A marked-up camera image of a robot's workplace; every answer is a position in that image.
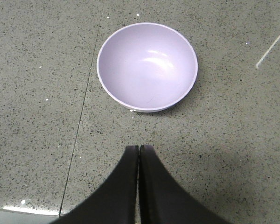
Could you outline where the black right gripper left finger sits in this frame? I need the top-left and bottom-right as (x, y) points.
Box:
(53, 146), (139, 224)

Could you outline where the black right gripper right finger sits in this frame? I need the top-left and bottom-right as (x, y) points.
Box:
(139, 145), (226, 224)

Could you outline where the lilac plastic bowl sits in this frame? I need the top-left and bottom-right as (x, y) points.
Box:
(97, 22), (198, 112)

